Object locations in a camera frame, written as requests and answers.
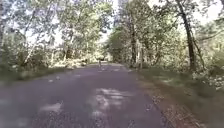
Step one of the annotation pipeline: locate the person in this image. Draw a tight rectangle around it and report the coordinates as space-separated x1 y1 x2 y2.
97 58 103 69

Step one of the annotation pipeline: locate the grey asphalt road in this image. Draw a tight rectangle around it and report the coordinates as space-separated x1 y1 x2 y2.
0 61 178 128

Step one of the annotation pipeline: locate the wood of tall trees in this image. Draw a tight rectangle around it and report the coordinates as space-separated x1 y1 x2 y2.
105 0 224 91

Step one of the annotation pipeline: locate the wood of green trees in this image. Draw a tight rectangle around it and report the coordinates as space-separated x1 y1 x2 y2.
0 0 114 73

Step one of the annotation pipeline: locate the grass verge with undergrowth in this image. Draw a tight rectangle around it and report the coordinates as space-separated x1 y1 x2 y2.
0 59 88 85

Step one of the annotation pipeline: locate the grass verge with leaves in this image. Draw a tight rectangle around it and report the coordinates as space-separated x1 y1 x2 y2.
123 63 224 128

